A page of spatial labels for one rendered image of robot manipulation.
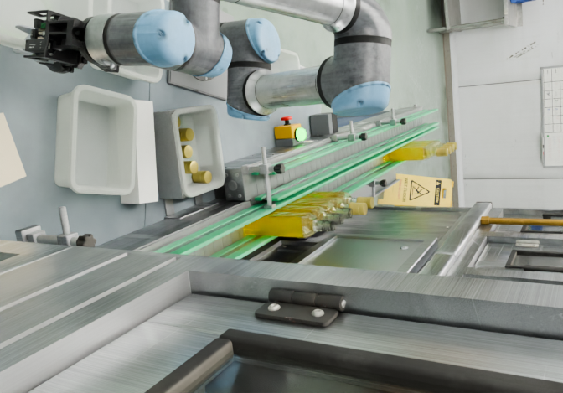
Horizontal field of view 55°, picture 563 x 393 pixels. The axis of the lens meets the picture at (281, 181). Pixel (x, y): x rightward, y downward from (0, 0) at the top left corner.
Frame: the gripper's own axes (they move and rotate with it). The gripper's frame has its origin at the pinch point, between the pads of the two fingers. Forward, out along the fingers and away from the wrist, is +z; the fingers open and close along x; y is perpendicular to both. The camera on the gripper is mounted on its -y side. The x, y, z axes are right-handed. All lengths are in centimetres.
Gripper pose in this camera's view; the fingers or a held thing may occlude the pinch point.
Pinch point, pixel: (32, 46)
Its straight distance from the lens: 105.9
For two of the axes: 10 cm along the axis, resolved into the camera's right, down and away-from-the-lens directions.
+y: -5.1, -0.2, -8.6
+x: -1.0, 9.9, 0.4
